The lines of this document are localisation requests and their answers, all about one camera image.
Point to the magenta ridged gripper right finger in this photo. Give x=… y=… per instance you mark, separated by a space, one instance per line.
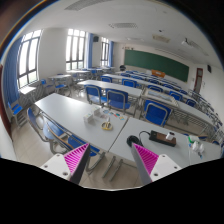
x=151 y=166

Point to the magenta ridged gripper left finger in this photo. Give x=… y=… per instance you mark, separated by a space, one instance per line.
x=69 y=166

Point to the white charger plug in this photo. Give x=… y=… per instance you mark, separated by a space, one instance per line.
x=170 y=136

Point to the blue chair under near desk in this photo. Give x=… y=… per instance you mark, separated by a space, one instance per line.
x=58 y=138

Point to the black power strip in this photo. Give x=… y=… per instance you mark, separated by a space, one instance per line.
x=161 y=138

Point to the near left grey desk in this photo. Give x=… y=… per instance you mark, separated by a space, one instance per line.
x=69 y=113

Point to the small white box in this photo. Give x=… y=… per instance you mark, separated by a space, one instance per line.
x=88 y=117

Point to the yellow tape roll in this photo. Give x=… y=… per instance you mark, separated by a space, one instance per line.
x=106 y=126

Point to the colourful cards on table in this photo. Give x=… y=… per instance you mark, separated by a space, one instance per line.
x=107 y=114

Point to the blue chair second row right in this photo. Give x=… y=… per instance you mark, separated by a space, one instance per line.
x=156 y=113

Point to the blue chair second row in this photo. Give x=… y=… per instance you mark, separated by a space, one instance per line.
x=156 y=113
x=117 y=99
x=94 y=95

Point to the white paper box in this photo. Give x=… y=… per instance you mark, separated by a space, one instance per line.
x=96 y=111

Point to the white items at right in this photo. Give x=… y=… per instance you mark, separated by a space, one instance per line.
x=195 y=145

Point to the blue chair second row middle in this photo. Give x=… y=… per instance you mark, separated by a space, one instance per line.
x=117 y=99

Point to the blue chair second row left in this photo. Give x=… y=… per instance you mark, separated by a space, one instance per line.
x=94 y=95

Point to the second row grey desk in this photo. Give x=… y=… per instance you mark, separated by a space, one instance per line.
x=134 y=92

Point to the blue chair far left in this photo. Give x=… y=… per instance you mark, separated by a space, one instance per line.
x=16 y=111

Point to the orange lectern object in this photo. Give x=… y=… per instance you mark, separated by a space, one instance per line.
x=158 y=73

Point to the green chalkboard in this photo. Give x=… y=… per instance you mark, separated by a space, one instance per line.
x=152 y=61

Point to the red brown door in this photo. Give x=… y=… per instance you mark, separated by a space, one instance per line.
x=198 y=80

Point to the far window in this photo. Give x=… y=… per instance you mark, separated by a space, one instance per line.
x=104 y=51

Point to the left large window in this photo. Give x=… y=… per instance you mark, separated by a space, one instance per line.
x=27 y=59

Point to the blue curtain left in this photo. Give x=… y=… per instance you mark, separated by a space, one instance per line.
x=10 y=87

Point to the blue curtain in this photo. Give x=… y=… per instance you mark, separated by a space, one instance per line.
x=90 y=48
x=10 y=87

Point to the middle window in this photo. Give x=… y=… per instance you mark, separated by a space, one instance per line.
x=75 y=49

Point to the blue curtain middle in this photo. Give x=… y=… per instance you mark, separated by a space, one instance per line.
x=90 y=48

